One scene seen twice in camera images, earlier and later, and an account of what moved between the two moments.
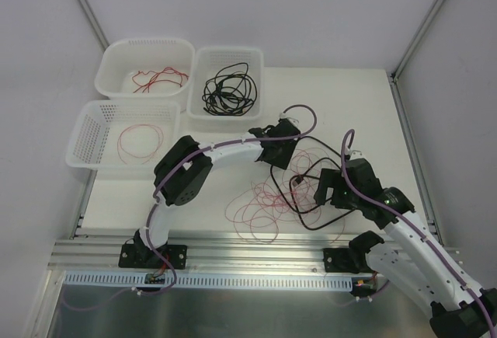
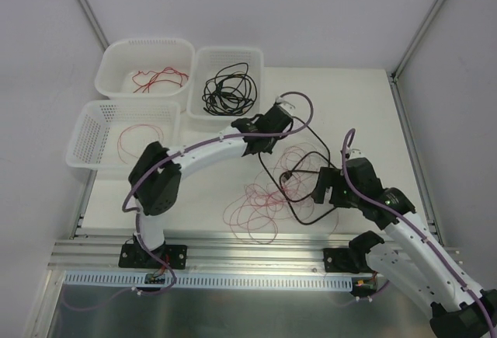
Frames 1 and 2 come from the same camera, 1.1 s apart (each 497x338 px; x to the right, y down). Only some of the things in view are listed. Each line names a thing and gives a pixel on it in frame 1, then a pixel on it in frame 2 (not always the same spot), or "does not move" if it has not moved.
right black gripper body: [331, 186] does not move
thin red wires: [271, 205] does not move
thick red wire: [168, 74] does not move
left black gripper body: [280, 151] -> [263, 147]
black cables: [290, 191] -> [329, 163]
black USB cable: [231, 92] does not move
